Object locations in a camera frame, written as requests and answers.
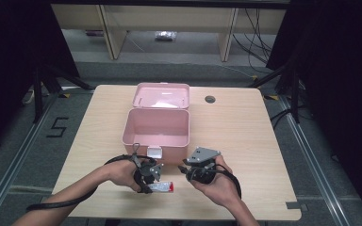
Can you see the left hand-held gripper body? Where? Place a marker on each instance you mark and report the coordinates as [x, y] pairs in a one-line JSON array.
[[146, 172]]

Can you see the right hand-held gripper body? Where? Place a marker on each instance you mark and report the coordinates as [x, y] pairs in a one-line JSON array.
[[202, 154]]

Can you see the white and red ointment tube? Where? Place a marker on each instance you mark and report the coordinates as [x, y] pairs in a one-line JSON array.
[[161, 187]]

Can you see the pink storage box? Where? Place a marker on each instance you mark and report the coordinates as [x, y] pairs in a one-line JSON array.
[[157, 125]]

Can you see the person's left hand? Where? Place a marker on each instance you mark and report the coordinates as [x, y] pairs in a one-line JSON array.
[[121, 172]]

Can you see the person's right hand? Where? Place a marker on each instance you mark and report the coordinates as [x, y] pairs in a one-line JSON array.
[[223, 191]]

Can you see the black metal stand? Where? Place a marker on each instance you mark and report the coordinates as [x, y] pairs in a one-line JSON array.
[[295, 97], [38, 94]]

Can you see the clear plastic bag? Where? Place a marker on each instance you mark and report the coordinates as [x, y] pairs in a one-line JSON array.
[[165, 35]]

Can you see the light wooden shelf unit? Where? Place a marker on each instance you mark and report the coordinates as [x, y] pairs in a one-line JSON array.
[[169, 19]]

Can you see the small pink item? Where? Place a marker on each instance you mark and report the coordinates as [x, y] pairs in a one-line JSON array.
[[94, 32]]

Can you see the dark curtain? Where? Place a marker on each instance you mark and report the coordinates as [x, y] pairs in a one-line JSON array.
[[9, 62], [342, 78]]

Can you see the aluminium floor rail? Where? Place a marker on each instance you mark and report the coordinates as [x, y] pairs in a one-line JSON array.
[[15, 160], [311, 163]]

